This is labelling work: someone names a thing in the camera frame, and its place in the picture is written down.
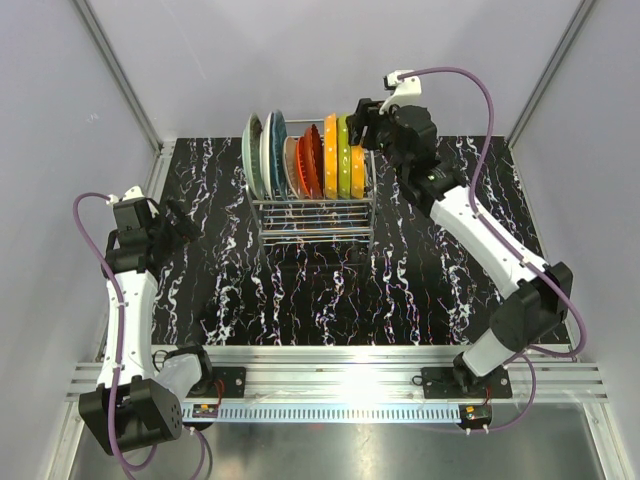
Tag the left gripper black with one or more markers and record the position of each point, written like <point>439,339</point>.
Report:
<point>184,227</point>

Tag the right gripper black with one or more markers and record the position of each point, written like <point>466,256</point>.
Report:
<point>368,117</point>

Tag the orange-yellow scalloped plate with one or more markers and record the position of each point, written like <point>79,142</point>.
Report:
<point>358,172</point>

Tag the green scalloped plate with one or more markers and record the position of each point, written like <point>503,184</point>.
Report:
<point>344,158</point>

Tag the yellow scalloped plate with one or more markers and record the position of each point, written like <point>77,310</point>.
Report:
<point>330,157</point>

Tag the dark red scalloped plate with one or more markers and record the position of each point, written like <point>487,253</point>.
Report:
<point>312,159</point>

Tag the red-orange scalloped plate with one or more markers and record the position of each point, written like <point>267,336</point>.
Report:
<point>300,169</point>

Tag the light green flower plate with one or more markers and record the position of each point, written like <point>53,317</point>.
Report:
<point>251,155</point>

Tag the white plate teal rim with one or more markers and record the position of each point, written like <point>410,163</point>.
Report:
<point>265,151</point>

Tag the cream plate with dark patch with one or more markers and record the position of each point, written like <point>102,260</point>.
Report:
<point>290,166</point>

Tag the dark teal plate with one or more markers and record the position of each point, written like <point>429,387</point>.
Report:
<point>278,135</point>

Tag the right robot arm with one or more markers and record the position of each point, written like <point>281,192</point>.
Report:
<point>535,294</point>

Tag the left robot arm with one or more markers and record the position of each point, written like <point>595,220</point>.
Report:
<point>134,405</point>

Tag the left controller board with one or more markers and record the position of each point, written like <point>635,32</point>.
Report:
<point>205,411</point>

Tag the controller board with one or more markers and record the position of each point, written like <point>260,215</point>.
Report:
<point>205,411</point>
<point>481,414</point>

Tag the right controller board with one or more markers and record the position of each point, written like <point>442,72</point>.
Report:
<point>481,414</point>

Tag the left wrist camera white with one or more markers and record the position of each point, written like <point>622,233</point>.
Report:
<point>133,193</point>

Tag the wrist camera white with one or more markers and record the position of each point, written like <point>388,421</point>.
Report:
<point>133,193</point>
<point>404,90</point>

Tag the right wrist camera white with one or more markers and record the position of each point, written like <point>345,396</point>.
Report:
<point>404,90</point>

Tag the left aluminium frame post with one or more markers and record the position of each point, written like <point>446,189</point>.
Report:
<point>107,53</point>

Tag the aluminium frame post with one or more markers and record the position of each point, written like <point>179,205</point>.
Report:
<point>107,53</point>
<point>560,53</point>

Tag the metal wire dish rack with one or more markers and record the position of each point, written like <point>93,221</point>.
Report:
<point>300,222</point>

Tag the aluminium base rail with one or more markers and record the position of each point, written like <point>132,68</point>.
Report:
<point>396,384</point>

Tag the right aluminium frame post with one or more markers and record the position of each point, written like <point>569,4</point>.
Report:
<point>560,53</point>

